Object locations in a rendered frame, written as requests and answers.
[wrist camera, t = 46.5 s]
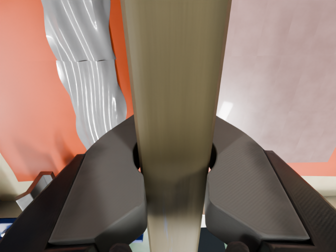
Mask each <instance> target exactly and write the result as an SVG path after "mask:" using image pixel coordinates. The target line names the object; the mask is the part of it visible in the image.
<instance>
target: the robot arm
mask: <svg viewBox="0 0 336 252"><path fill-rule="evenodd" d="M139 168H140V161H139V153H138V144H137V136H136V127H135V119H134V114H133V115H132V116H130V117H129V118H127V119H126V120H124V121H123V122H121V123H120V124H118V125H117V126H115V127H114V128H112V129H111V130H109V131H108V132H107V133H105V134H104V135H103V136H101V137H100V138H99V139H98V140H97V141H96V142H95V143H94V144H93V145H92V146H91V147H90V148H89V149H88V150H87V151H86V152H85V153H84V154H77V155H76V156H75V157H74V158H73V159H72V160H71V161H70V162H69V163H68V164H67V165H66V166H65V167H64V168H63V169H62V170H61V171H60V173H59V174H58V175H57V176H56V177H55V178H54V179H53V180H52V181H51V182H50V183H49V184H48V185H47V186H46V187H45V188H44V189H43V190H42V191H41V192H40V193H39V194H38V195H37V196H36V198H35V199H34V200H33V201H32V202H31V203H30V204H29V205H28V206H27V207H26V208H25V209H24V210H23V212H22V213H21V214H20V215H19V216H18V217H17V219H16V220H15V221H14V222H13V224H12V225H11V226H10V227H9V229H8V230H7V231H6V233H5V234H4V236H3V237H2V238H1V240H0V252H132V250H131V248H130V246H129V245H130V244H131V243H132V242H133V241H135V240H136V239H137V238H138V237H140V236H141V235H142V234H143V233H144V232H145V231H146V229H147V226H148V215H147V199H146V191H145V183H144V176H143V174H142V173H141V172H140V171H139ZM209 168H210V171H209V172H208V174H207V181H206V190H205V199H204V215H205V226H206V228H207V229H208V231H209V232H210V233H211V234H213V235H214V236H216V237H217V238H218V239H220V240H221V241H222V242H224V243H225V244H226V245H227V247H226V249H225V252H336V208H335V207H334V206H333V205H332V204H331V203H330V202H328V201H327V200H326V199H325V198H324V197H323V196H322V195H321V194H320V193H319V192H318V191H317V190H315V189H314V188H313V187H312V186H311V185H310V184H309V183H308V182H307V181H306V180H304V179H303V178H302V177H301V176H300V175H299V174H298V173H297V172H296V171H295V170H293V169H292V168H291V167H290V166H289V165H288V164H287V163H286V162H285V161H284V160H282V159H281V158H280V157H279V156H278V155H277V154H276V153H275V152H274V151H273V150H264V149H263V148H262V147H261V146H260V145H259V144H258V143H257V142H256V141H255V140H253V139H252V138H251V137H250V136H249V135H247V134H246V133H245V132H243V131H242V130H240V129H239V128H237V127H235V126H234V125H232V124H230V123H229V122H227V121H225V120H223V119H222V118H220V117H218V116H217V115H216V119H215V127H214V134H213V141H212V149H211V156H210V163H209Z"/></svg>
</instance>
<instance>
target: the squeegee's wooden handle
mask: <svg viewBox="0 0 336 252"><path fill-rule="evenodd" d="M120 4H121V13H122V21H123V30H124V38H125V47H126V55H127V64H128V72H129V80H130V89H131V97H132V106H133V114H134V123H135V131H136V140H137V148H138V156H139V165H140V172H141V173H142V175H143V179H144V187H145V195H146V203H147V232H148V241H149V249H150V252H198V247H199V239H200V232H201V225H202V218H203V210H204V203H205V194H206V185H207V176H208V173H209V166H210V159H211V152H212V144H213V137H214V130H215V123H216V115H217V108H218V101H219V93H220V86H221V79H222V71H223V64H224V57H225V49H226V42H227V35H228V28H229V20H230V13H231V6H232V0H120Z"/></svg>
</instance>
